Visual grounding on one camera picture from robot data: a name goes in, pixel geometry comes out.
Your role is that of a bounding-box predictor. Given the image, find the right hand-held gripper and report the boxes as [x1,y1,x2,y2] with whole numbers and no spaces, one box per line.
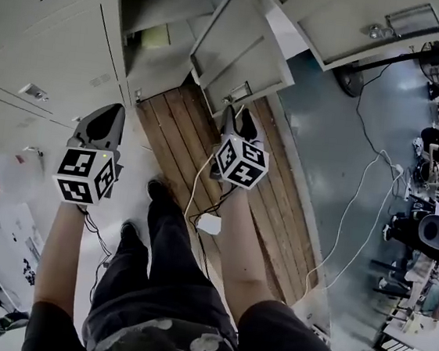
[207,103,276,193]

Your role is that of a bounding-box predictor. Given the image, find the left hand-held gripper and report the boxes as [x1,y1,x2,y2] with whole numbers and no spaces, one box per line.
[49,98,132,210]

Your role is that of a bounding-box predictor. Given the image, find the grey metal locker cabinet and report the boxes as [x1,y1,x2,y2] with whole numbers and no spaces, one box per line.
[0,0,303,158]

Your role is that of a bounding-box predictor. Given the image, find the person's left forearm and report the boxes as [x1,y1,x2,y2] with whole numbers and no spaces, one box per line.
[30,199,91,321]

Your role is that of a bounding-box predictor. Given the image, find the person's right forearm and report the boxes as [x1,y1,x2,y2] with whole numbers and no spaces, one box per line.
[207,184,297,323]

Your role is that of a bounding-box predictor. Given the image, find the person's right black shoe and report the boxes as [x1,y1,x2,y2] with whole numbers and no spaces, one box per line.
[145,177,175,206]

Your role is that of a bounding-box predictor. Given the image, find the person's black shoe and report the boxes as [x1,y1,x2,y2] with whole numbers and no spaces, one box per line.
[145,177,175,206]
[119,220,144,249]

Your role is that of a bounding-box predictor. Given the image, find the white power adapter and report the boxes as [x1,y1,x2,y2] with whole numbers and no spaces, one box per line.
[196,213,223,235]

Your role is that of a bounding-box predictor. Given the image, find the person's left black shoe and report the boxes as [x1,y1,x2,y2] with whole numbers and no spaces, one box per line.
[119,220,144,249]

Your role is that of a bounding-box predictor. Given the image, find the pale yellow box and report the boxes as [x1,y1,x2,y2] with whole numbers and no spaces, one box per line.
[139,22,174,52]

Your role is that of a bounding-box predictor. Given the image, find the wooden plank platform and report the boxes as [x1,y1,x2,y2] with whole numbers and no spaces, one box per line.
[116,78,339,308]

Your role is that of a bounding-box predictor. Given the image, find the black standing fan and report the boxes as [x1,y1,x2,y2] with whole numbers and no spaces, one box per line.
[330,23,439,109]

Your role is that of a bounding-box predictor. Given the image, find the black trousers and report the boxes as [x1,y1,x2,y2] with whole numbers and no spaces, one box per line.
[79,192,256,351]

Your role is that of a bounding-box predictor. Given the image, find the right gripper white cable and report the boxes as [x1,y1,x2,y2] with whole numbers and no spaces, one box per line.
[184,99,248,228]

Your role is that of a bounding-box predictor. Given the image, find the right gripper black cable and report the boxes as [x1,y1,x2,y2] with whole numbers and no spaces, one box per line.
[179,189,238,286]

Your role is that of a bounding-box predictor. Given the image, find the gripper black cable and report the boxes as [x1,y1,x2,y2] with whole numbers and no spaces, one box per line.
[65,202,121,309]
[179,189,238,286]

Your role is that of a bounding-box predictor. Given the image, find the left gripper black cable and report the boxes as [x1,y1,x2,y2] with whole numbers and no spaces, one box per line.
[65,202,121,309]

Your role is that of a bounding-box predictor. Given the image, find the black fan cable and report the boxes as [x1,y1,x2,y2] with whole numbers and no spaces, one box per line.
[350,74,393,155]

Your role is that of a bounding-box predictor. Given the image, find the white floor cable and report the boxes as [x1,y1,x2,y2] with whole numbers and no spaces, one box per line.
[303,142,406,297]

